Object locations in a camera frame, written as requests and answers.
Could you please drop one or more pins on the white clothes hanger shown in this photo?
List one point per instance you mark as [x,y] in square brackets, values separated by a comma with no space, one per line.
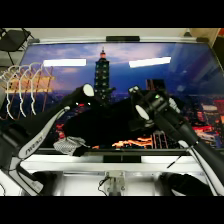
[20,93]
[7,100]
[44,90]
[32,96]

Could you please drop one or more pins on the black T-shirt with striped print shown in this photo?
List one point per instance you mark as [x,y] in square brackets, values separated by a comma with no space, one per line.
[100,128]

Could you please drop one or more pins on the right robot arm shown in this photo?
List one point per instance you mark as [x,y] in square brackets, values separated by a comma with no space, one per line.
[173,121]

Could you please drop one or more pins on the silver frame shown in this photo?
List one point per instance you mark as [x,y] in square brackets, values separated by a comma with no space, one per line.
[83,175]

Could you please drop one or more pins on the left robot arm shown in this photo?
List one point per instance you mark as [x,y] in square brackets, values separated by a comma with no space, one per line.
[31,135]

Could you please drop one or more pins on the black folding chair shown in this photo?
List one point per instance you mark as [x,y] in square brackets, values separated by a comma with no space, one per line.
[13,39]

